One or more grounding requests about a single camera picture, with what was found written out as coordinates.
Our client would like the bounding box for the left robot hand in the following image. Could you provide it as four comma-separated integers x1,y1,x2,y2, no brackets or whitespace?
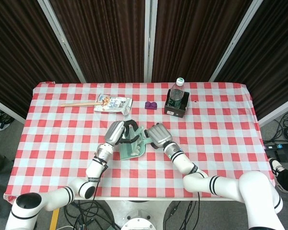
104,119,141,147

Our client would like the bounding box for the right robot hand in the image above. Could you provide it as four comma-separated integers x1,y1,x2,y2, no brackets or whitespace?
144,123,173,150

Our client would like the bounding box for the green plastic hand brush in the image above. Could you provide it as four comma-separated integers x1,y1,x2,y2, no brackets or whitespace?
127,126,146,145

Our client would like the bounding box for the green plastic dustpan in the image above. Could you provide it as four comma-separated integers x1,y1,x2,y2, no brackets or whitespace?
120,130,151,161

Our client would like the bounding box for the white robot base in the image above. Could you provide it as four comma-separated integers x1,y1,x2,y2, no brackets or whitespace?
105,200,173,230

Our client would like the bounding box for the black cardboard box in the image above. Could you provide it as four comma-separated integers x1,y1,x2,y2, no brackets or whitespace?
164,89,191,118

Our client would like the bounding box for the silver snack bag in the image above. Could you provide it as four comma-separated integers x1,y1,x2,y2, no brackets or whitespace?
94,93,133,115

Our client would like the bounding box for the purple toy brick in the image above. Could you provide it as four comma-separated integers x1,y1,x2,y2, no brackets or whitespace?
144,101,158,111

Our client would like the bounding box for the clear plastic bottle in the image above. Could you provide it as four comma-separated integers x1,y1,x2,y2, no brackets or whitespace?
169,77,185,109

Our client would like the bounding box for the red white checkered tablecloth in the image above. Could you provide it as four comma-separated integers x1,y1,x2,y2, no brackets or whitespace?
3,82,276,204

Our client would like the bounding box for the black white sneaker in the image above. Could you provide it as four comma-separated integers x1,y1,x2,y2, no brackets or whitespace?
268,158,286,190

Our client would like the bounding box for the wooden handled tool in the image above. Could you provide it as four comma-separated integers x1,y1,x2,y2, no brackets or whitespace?
60,100,104,108

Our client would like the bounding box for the black cable bundle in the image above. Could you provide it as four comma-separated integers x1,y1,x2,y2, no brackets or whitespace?
264,112,288,144
62,200,122,230
0,105,15,131

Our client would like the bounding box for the white partition post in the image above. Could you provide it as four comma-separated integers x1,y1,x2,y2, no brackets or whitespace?
37,0,87,83
144,0,158,83
208,0,267,82

